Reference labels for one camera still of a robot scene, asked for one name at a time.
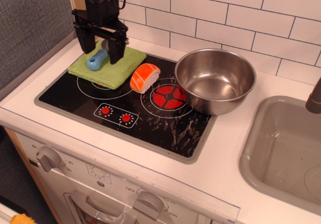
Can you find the green folded cloth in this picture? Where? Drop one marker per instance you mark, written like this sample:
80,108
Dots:
109,75

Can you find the grey plastic sink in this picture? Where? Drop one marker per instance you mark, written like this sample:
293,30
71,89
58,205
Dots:
281,156

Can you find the yellow object at corner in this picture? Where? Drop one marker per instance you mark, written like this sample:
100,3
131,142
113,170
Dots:
22,219

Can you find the silver metal pan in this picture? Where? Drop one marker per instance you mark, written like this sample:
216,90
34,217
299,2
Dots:
214,81

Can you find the grey right oven knob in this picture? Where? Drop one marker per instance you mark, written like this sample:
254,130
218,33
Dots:
149,205

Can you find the orange salmon sushi toy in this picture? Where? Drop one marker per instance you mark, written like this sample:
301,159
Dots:
144,77

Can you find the grey oven door handle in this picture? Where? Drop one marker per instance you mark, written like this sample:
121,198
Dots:
95,208

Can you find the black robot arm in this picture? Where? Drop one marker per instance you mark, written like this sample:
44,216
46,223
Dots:
100,18

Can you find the grey oven knob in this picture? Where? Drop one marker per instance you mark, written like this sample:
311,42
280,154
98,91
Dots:
149,205
48,158

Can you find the white toy oven front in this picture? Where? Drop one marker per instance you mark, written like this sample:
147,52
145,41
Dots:
75,174

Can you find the black toy stovetop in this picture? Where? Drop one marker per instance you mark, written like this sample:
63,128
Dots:
159,120

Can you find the grey faucet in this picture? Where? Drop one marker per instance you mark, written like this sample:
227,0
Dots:
313,103

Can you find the blue handled grey spoon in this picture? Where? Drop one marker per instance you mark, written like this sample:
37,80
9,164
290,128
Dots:
94,63

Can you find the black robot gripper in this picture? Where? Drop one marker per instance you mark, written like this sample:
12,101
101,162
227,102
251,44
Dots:
101,14

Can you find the grey left oven knob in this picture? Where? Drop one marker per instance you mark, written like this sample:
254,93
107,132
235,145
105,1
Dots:
48,158

